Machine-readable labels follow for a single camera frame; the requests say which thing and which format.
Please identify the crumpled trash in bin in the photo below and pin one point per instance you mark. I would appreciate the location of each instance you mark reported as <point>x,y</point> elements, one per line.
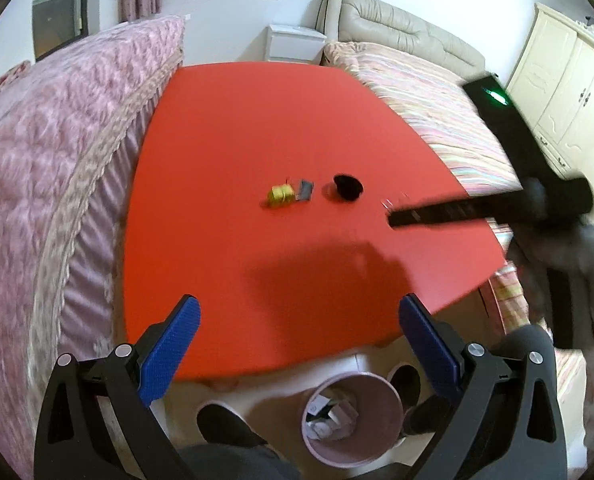
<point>331,416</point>

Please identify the person black trouser leg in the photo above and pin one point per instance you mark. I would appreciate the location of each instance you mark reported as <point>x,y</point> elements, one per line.
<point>506,424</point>

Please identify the pink quilted bed cover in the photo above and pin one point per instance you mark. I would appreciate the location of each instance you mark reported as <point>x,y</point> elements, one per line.
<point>71,130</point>

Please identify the cream wardrobe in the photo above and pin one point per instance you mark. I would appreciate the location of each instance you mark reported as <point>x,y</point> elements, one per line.
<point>553,86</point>

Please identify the teal binder clip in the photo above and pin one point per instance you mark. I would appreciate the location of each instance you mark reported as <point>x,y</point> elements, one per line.
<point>305,191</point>

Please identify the striped bed sheet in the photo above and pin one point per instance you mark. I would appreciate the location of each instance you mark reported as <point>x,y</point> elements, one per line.
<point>429,98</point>

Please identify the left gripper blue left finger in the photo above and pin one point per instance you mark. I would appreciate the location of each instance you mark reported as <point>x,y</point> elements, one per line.
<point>162,348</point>

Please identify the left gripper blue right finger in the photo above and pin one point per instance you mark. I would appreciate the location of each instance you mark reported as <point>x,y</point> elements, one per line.
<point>436,345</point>

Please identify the beige leather headboard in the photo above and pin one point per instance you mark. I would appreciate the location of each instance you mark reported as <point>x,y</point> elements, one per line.
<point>381,23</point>

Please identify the dark framed window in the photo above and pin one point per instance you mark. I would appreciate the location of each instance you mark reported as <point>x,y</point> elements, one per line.
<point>57,23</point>

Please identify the white nightstand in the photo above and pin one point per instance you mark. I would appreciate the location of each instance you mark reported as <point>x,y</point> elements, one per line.
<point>293,44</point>

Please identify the right grey gloved hand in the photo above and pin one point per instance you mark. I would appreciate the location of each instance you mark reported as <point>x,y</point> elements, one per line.
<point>556,270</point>

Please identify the pink trash bin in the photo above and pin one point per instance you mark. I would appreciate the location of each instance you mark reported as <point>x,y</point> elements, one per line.
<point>379,423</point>

